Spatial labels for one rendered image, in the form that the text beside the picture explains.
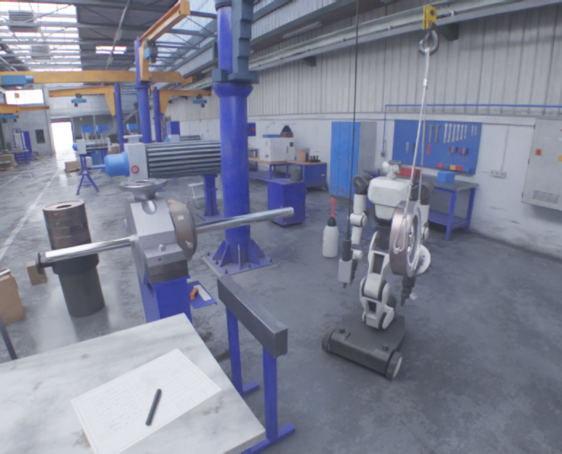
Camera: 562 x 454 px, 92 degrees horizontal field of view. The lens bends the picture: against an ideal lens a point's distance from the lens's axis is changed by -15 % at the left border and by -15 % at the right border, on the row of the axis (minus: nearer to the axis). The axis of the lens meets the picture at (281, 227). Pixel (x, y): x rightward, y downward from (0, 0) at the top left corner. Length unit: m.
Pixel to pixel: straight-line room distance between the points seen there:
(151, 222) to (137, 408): 0.94
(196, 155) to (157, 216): 3.83
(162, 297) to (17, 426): 0.84
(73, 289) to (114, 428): 2.37
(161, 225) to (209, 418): 1.02
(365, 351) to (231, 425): 1.53
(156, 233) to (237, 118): 2.21
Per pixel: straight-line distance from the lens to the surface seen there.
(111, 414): 1.20
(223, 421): 1.09
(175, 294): 1.74
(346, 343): 2.47
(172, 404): 1.16
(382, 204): 2.15
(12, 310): 3.78
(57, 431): 1.23
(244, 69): 3.55
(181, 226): 1.82
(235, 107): 3.65
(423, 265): 1.89
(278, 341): 1.44
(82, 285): 3.37
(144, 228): 1.72
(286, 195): 5.29
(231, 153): 3.67
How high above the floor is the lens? 1.71
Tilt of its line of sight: 18 degrees down
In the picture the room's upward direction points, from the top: straight up
